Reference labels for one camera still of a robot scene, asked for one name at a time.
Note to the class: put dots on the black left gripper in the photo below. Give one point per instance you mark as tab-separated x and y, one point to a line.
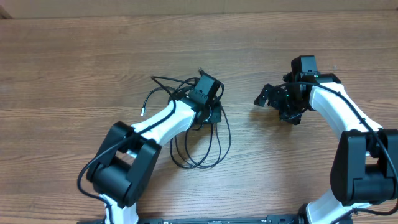
216	116

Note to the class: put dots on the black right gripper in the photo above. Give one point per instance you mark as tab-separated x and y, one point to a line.
294	117

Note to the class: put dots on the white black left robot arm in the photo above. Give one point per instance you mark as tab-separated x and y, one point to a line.
121	169

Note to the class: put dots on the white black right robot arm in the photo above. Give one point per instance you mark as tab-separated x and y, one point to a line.
364	170

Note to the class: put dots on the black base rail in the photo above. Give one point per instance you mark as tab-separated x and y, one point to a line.
217	221

